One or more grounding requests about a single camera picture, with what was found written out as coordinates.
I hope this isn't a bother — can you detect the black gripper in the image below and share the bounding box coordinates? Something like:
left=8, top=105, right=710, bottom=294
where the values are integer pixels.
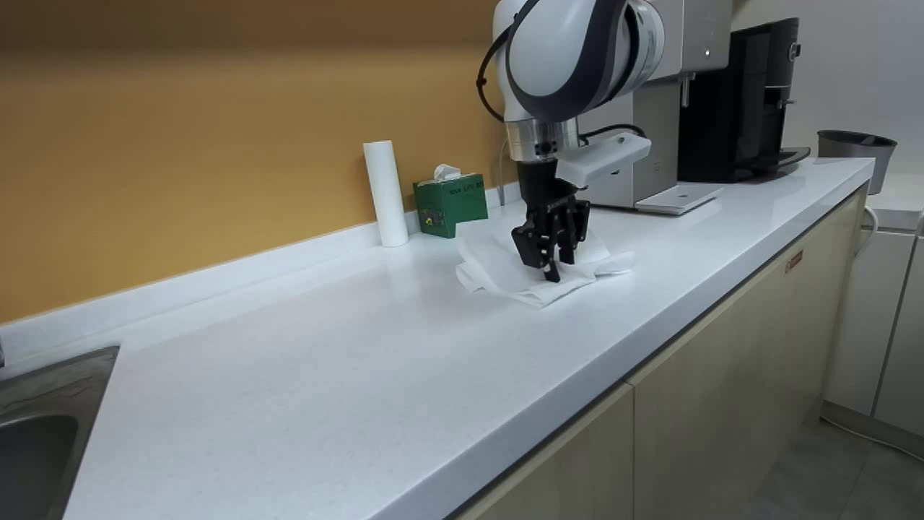
left=508, top=155, right=592, bottom=284

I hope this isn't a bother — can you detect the white cloth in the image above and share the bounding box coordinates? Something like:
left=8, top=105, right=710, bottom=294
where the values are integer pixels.
left=453, top=210, right=635, bottom=313

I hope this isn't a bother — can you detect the green tissue box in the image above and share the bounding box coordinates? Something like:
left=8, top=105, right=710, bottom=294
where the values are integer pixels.
left=414, top=163, right=492, bottom=241

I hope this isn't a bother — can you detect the white paper towel roll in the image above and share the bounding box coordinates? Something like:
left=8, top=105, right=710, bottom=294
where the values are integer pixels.
left=361, top=138, right=411, bottom=249

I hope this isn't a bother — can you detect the beige cabinet door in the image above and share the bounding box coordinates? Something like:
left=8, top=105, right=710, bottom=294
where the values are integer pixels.
left=460, top=385, right=639, bottom=520
left=629, top=192, right=866, bottom=520

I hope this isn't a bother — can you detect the black coffee machine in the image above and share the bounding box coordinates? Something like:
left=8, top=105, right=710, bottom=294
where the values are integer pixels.
left=677, top=14, right=814, bottom=186

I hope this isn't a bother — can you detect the white water dispenser machine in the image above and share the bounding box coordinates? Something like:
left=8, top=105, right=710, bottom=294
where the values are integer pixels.
left=576, top=0, right=737, bottom=220

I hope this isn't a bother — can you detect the grey trash bin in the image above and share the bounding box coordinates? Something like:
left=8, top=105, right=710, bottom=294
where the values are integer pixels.
left=814, top=128, right=898, bottom=199

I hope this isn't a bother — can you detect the white side cabinet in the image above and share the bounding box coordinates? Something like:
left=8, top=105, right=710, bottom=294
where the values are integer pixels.
left=823, top=170, right=924, bottom=443

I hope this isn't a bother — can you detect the stainless steel sink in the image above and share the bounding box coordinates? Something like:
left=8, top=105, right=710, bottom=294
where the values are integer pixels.
left=0, top=345, right=122, bottom=520

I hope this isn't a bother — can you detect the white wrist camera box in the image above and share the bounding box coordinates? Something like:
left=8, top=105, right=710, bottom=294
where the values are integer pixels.
left=557, top=129, right=655, bottom=192

